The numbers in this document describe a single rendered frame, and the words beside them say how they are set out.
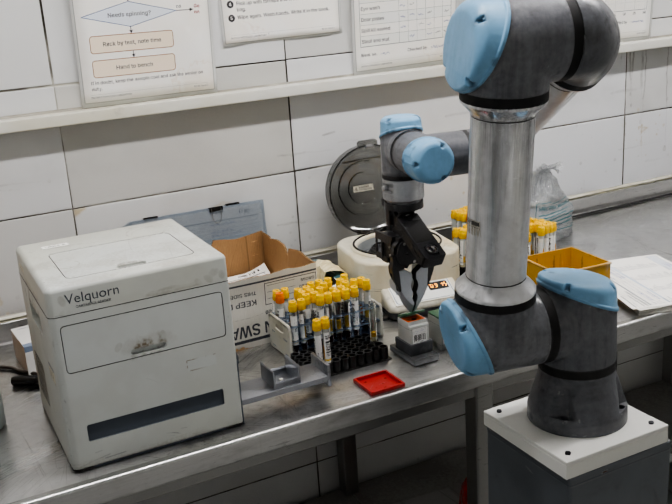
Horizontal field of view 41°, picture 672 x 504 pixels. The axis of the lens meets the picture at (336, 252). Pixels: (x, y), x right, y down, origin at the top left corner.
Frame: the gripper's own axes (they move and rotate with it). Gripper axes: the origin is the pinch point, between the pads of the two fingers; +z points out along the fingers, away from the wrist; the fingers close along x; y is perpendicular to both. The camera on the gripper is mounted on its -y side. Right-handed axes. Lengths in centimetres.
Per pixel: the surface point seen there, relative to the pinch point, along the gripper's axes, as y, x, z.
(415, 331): -1.8, 1.0, 4.2
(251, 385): -1.4, 33.9, 6.3
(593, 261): 2.8, -46.3, 1.5
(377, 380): -5.1, 11.3, 10.1
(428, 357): -4.0, -0.3, 9.0
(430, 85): 57, -42, -31
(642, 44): 53, -109, -35
